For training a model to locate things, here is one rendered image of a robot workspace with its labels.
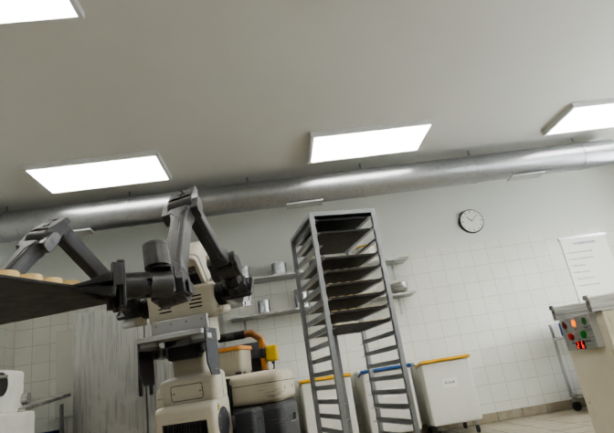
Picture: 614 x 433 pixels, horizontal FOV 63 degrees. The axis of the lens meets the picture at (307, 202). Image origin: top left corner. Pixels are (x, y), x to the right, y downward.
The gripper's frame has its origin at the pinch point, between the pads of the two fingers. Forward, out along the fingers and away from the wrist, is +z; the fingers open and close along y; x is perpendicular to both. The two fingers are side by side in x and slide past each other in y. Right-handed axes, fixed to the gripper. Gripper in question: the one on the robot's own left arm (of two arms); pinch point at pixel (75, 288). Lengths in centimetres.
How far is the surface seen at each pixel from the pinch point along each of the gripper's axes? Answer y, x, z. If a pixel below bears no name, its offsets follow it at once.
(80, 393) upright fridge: 10, 444, -74
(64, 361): -29, 543, -74
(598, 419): 62, 23, -208
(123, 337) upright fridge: -36, 424, -111
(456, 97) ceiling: -193, 147, -350
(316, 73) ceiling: -195, 160, -202
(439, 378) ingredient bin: 52, 291, -395
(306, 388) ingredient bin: 41, 359, -274
